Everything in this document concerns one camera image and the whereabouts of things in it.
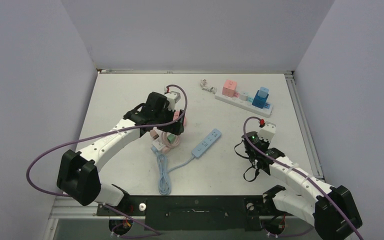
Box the green plug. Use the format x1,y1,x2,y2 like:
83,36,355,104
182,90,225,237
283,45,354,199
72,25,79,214
167,133,176,145

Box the white cube adapter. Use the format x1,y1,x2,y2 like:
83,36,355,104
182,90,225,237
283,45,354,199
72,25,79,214
151,139,166,154

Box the pink cable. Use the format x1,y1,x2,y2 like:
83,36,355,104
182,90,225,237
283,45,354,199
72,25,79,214
149,128,182,155

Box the blue power strip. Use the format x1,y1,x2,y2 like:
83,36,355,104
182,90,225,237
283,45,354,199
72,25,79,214
191,128,222,159

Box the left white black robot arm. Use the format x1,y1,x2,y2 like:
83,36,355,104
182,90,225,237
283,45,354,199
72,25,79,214
56,91,184,215

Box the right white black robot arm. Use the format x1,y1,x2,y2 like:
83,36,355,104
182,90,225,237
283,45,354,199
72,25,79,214
241,131,363,240

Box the small white plug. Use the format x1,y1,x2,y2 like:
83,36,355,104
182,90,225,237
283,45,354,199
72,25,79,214
238,91,249,102

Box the light blue plug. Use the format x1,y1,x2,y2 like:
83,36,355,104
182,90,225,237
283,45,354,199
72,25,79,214
257,87,269,98

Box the white power strip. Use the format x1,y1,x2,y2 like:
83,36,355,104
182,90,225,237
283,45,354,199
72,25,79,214
214,92,273,118

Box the dark blue cube adapter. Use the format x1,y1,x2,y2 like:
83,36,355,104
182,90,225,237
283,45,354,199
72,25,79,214
251,91,269,109

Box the pink cube adapter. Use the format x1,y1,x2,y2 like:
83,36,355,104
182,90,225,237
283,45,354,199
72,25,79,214
221,79,237,98

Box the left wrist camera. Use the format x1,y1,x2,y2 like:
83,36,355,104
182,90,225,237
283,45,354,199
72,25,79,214
164,90,181,111

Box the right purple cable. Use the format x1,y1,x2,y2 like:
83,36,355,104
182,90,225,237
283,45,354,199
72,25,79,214
242,116,365,240

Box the purple cable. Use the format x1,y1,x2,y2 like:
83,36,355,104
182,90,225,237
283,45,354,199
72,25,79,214
25,84,189,239
242,116,365,240

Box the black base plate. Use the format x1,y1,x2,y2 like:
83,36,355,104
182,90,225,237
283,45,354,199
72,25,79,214
115,195,284,231

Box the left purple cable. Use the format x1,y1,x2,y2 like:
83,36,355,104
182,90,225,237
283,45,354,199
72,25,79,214
25,84,189,239

